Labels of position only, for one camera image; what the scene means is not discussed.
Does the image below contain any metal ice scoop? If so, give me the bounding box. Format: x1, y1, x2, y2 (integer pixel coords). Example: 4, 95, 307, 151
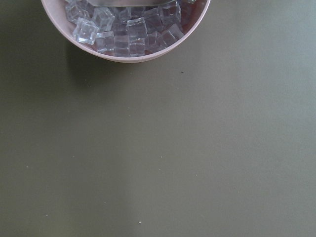
88, 0, 173, 7

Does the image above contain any pink bowl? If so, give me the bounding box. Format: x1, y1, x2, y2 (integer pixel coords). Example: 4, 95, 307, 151
41, 0, 212, 63

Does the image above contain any clear ice cubes pile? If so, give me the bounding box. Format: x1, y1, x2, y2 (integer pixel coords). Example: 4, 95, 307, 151
65, 0, 196, 57

